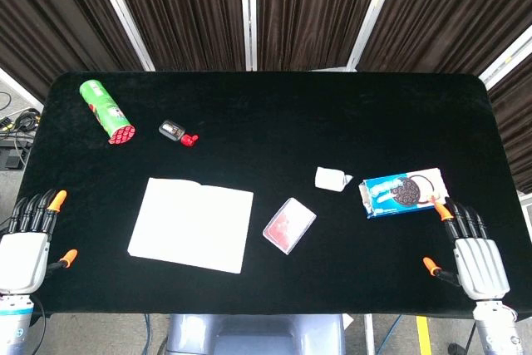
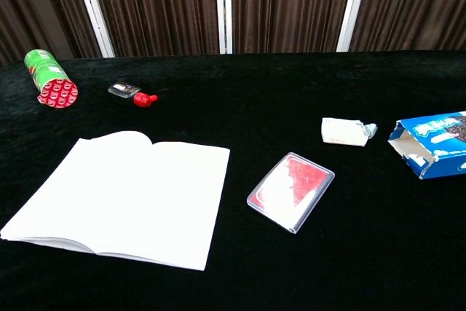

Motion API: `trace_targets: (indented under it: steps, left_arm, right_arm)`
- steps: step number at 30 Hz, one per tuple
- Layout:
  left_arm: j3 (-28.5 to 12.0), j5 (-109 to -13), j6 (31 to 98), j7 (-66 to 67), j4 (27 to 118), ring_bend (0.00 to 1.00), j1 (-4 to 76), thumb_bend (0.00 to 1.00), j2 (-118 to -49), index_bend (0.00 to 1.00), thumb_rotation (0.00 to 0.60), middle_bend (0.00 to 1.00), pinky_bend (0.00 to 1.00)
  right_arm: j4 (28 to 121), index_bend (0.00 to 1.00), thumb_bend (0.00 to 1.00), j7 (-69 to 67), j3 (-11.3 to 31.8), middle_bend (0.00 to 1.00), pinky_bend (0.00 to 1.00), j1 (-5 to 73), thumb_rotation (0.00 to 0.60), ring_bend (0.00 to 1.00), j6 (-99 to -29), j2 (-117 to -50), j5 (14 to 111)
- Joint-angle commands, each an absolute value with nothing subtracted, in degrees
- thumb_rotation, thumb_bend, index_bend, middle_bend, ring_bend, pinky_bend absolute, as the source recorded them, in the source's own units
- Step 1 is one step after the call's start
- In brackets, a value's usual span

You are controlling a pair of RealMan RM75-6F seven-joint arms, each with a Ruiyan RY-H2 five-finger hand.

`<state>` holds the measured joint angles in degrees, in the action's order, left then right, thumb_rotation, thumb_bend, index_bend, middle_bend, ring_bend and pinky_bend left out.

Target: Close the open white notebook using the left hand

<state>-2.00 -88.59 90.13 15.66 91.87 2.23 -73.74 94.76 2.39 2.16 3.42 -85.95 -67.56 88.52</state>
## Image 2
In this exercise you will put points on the crumpled white packet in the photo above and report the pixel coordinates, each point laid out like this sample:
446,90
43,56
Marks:
344,132

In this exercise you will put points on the brown curtain panel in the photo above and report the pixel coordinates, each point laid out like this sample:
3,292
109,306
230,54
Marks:
160,8
32,8
415,5
287,5

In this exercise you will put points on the blue cookie box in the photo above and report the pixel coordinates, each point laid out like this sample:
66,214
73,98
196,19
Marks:
440,143

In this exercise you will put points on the clear card case red card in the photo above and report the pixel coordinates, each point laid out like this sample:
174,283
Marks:
291,192

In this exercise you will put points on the black velvet tablecloth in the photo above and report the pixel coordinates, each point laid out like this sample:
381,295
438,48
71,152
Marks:
327,252

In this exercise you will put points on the white partition post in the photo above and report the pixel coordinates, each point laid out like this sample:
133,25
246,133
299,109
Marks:
352,8
95,12
224,8

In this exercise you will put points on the green chip can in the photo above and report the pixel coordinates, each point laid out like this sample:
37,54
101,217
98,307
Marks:
47,72

